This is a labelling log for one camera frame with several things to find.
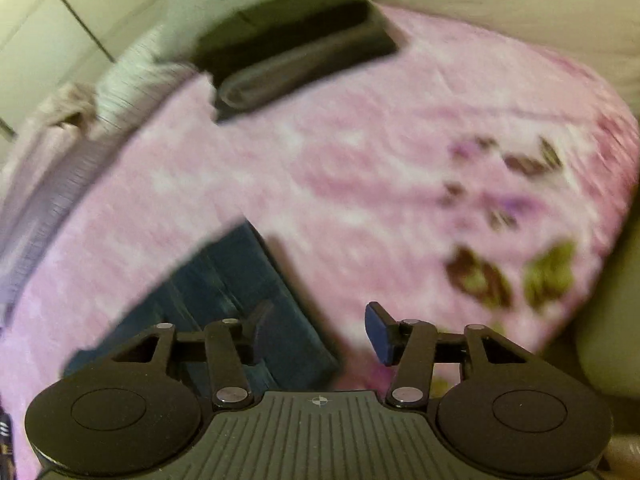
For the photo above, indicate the white quilted duvet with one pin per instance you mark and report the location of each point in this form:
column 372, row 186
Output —
column 500, row 0

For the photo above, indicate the grey-lilac ribbed pillow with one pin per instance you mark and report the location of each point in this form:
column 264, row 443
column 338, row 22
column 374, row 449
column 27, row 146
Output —
column 135, row 75

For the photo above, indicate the white wardrobe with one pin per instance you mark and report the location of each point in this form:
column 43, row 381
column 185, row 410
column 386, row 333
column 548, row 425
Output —
column 60, row 10

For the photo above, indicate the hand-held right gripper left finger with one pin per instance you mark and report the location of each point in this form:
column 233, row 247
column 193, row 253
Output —
column 256, row 340

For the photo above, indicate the blue jeans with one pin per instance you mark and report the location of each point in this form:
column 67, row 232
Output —
column 225, row 280

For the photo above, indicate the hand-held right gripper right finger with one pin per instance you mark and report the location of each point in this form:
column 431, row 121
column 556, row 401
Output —
column 381, row 332

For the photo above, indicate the pink floral blanket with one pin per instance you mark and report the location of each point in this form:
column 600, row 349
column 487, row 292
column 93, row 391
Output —
column 350, row 185

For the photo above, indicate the black garment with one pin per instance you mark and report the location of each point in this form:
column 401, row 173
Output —
column 300, row 30

